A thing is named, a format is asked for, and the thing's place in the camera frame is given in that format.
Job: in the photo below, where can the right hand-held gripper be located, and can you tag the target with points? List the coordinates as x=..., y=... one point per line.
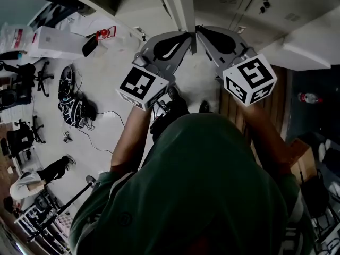
x=249, y=76

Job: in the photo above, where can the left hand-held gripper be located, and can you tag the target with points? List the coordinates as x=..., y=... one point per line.
x=140, y=86

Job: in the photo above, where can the grey metal locker door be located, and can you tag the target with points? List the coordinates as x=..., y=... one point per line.
x=180, y=12

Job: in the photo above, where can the person's left forearm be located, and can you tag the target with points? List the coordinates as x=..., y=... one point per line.
x=127, y=142

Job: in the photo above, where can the person's right forearm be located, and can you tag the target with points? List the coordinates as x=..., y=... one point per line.
x=268, y=139

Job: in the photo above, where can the person's black shoe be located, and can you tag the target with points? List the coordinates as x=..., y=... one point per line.
x=205, y=106

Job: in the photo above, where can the wooden slat platform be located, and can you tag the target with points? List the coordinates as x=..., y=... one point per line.
x=233, y=108

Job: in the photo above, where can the black display unit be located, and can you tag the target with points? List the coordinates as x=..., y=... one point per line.
x=170, y=115

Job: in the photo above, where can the white trash bin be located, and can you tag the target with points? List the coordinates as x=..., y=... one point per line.
x=90, y=46

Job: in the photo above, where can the white foam box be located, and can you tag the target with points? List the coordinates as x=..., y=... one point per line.
x=305, y=49

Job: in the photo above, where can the white side table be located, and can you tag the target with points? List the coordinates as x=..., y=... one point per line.
x=87, y=23

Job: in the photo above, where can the red label plastic bottle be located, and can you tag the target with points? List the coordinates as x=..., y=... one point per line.
x=309, y=97

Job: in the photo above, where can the brown cardboard box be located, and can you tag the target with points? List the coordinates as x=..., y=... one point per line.
x=302, y=155

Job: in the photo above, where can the black office chair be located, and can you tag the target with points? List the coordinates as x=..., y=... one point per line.
x=22, y=137
x=26, y=76

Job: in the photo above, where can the person's green shirt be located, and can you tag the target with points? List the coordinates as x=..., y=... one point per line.
x=199, y=195

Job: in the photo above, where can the clear water jug red label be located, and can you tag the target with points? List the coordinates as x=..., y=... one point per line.
x=16, y=37

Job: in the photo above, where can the black framed window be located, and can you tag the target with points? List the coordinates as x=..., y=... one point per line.
x=16, y=7

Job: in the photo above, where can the black light stand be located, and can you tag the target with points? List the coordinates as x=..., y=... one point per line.
x=66, y=205

